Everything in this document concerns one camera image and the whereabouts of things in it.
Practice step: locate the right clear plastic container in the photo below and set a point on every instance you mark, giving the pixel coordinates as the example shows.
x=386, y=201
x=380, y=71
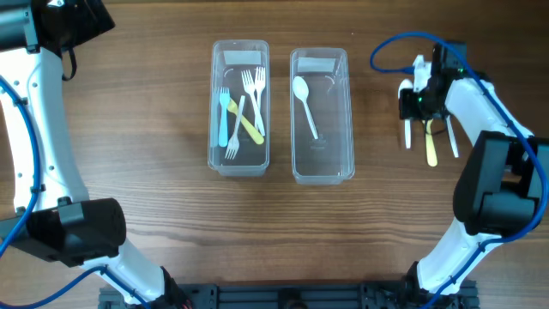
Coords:
x=328, y=160

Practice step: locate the left clear plastic container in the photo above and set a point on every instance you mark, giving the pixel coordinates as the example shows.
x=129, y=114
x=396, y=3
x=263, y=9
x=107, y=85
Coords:
x=229, y=58

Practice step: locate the curved white plastic fork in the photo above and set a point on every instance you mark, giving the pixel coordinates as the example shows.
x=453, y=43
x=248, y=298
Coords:
x=260, y=84

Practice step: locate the thin white plastic fork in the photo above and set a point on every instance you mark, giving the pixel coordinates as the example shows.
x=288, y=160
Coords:
x=233, y=144

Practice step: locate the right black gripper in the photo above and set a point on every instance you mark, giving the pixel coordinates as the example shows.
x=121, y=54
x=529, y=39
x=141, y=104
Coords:
x=408, y=106

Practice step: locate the yellow plastic fork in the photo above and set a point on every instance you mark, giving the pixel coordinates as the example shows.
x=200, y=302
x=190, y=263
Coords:
x=252, y=131

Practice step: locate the yellow plastic spoon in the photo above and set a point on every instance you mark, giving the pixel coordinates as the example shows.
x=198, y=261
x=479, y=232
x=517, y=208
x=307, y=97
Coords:
x=431, y=155

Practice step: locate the white plastic spoon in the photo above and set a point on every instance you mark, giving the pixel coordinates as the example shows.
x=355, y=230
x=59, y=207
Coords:
x=406, y=84
x=301, y=91
x=451, y=134

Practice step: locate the wide white plastic fork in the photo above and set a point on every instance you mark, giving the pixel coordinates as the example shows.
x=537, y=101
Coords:
x=224, y=100

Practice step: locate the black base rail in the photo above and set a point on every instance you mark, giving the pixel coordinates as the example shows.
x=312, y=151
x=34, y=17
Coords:
x=366, y=295

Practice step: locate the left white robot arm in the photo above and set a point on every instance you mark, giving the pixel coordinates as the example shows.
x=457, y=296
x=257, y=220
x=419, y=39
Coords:
x=55, y=218

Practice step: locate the clear plastic container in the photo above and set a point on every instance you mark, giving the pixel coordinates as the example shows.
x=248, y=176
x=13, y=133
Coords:
x=229, y=58
x=328, y=160

